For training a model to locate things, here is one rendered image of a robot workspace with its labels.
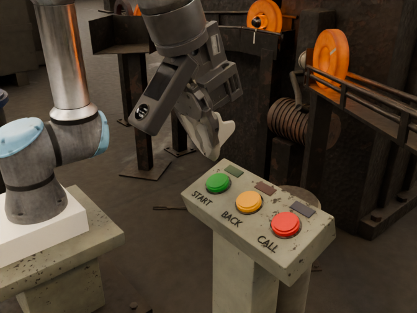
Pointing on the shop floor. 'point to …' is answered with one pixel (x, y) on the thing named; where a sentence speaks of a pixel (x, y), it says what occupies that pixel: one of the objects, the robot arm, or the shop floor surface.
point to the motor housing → (292, 140)
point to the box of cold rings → (16, 43)
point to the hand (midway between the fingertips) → (208, 156)
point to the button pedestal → (254, 241)
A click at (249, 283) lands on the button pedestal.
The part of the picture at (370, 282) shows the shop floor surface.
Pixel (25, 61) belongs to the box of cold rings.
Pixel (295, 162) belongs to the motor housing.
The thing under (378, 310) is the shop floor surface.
